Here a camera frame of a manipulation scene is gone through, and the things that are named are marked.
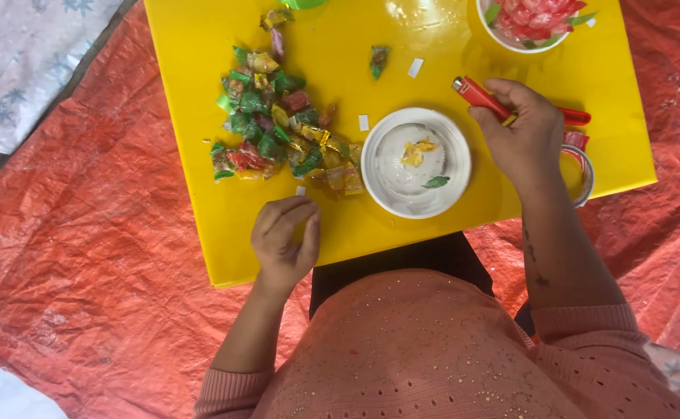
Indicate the person's right hand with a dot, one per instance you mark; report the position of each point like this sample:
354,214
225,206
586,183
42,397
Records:
526,142

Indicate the person's left hand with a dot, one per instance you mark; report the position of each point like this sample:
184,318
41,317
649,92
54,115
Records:
279,247

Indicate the red lighter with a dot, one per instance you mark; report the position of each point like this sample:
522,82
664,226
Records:
478,96

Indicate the red wrapper piece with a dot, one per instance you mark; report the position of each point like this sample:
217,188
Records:
576,139

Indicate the small white paper piece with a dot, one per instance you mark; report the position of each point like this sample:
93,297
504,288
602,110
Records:
300,190
364,122
415,67

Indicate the clear tape roll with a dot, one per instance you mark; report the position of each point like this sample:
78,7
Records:
585,174

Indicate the green leaf-shaped scrap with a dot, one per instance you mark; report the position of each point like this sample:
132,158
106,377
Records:
436,182

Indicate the white bowl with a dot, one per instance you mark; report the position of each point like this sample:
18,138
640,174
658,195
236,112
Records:
500,39

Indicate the yellow wrapper scrap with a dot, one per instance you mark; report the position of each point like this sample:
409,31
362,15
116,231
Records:
416,153

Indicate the black trousers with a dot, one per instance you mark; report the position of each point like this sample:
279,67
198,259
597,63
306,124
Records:
398,262

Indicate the pile of candy wrappers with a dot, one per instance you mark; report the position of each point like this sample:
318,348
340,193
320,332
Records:
276,125

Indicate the red wrapper flower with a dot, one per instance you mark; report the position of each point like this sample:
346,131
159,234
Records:
535,18

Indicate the white round plastic lid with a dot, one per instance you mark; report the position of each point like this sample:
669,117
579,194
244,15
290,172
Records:
395,192

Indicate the green folded candy wrapper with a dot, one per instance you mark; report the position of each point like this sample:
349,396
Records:
378,60

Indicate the pink knitted sweater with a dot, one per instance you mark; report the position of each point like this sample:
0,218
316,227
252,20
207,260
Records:
421,355

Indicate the yellow low table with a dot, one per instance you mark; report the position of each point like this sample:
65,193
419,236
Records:
340,75

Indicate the orange tarpaulin mat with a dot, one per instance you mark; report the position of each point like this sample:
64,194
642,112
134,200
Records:
96,221

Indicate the purple candy wrapper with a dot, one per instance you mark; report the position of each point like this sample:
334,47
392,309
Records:
276,44

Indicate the yellow twisted candy wrapper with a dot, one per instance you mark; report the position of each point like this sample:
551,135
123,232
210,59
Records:
275,17

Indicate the green plastic object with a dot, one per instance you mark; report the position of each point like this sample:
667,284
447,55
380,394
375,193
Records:
302,3

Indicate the white sheet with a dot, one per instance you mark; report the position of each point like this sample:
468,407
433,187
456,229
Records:
2,390

